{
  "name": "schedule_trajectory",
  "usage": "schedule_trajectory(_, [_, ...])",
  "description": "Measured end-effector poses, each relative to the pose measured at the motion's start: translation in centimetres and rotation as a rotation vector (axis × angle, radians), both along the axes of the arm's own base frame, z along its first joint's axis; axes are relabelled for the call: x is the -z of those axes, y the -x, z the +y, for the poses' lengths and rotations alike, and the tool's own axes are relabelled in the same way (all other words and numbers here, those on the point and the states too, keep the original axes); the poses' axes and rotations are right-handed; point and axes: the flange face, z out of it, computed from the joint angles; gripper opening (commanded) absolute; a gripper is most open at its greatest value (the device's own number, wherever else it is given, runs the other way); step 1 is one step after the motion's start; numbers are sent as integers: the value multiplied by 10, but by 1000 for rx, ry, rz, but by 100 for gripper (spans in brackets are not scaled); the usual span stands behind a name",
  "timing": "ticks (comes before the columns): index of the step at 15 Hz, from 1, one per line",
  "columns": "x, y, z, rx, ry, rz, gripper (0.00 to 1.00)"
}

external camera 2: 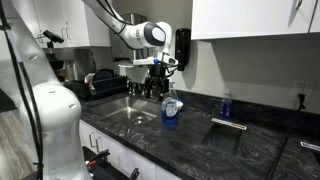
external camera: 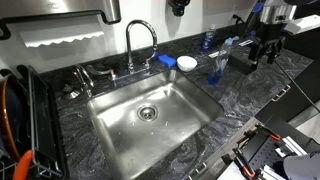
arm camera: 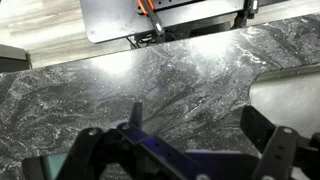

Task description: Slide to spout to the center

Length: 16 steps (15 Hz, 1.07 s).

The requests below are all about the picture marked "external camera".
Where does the stainless paper towel dispenser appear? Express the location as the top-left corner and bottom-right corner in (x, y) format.
(0, 0), (121, 40)

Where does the chrome soap dispenser cap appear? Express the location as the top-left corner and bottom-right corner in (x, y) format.
(63, 84), (80, 100)

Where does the black box on counter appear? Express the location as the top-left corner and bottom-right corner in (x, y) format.
(228, 55), (253, 75)

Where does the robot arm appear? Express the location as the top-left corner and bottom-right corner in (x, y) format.
(245, 0), (320, 70)

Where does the black tool cart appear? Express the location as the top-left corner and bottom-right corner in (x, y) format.
(217, 123), (320, 180)

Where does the orange handled clamp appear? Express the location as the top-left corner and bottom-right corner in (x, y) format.
(233, 148), (255, 180)

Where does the silver lower drawer handle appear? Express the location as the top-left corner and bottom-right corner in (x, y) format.
(187, 163), (207, 180)

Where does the sink drain strainer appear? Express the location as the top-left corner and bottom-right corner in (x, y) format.
(137, 104), (159, 122)

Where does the white label on counter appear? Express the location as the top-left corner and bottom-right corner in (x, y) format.
(208, 50), (226, 58)

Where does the clear blue dish soap bottle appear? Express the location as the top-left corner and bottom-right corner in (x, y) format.
(201, 24), (216, 51)

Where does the silver cabinet drawer handle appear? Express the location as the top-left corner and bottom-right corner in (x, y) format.
(271, 85), (291, 102)

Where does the chrome side sprayer faucet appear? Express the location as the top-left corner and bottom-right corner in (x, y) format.
(73, 64), (94, 98)

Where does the blue-tipped right faucet handle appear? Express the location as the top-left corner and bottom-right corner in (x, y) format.
(144, 51), (158, 69)

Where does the stainless steel sink basin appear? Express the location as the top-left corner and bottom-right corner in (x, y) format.
(87, 70), (223, 180)

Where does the red-tipped left faucet handle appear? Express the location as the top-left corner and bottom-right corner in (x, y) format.
(86, 65), (117, 80)

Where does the blue sponge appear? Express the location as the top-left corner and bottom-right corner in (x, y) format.
(158, 54), (176, 68)

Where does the orange utensil handle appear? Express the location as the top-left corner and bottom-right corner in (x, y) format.
(12, 150), (33, 180)

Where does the white ceramic bowl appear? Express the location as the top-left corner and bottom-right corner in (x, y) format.
(177, 56), (197, 72)

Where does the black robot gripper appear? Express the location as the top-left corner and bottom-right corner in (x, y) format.
(249, 24), (285, 70)

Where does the orange rimmed dark pan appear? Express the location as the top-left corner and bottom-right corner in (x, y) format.
(0, 74), (31, 161)

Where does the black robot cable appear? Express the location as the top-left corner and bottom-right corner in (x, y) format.
(273, 59), (320, 114)

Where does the chrome gooseneck faucet spout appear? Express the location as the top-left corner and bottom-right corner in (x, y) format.
(126, 19), (158, 74)

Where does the white paper towel sheet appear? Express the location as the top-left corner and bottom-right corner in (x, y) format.
(20, 24), (104, 48)

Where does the black dish drying rack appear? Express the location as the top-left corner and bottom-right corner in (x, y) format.
(0, 65), (68, 180)

